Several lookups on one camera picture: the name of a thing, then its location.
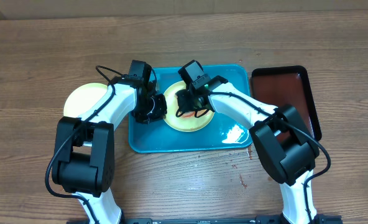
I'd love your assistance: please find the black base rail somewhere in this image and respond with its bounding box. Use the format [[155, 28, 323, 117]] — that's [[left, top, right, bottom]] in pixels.
[[66, 215, 343, 224]]

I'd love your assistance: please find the black tray with red water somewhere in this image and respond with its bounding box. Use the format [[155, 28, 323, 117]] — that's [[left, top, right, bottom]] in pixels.
[[251, 65, 322, 141]]

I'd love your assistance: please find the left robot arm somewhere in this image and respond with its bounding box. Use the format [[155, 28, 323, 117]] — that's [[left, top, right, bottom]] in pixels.
[[45, 60, 167, 223]]

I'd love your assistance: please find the teal plastic tray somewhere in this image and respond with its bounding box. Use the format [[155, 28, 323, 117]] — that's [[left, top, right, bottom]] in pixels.
[[128, 64, 252, 153]]

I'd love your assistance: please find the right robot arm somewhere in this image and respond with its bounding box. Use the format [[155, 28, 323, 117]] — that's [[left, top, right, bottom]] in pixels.
[[176, 60, 320, 223]]

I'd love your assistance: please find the yellow-green plate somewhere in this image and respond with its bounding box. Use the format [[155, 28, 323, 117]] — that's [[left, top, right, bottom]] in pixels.
[[163, 81, 214, 132], [63, 83, 108, 118]]

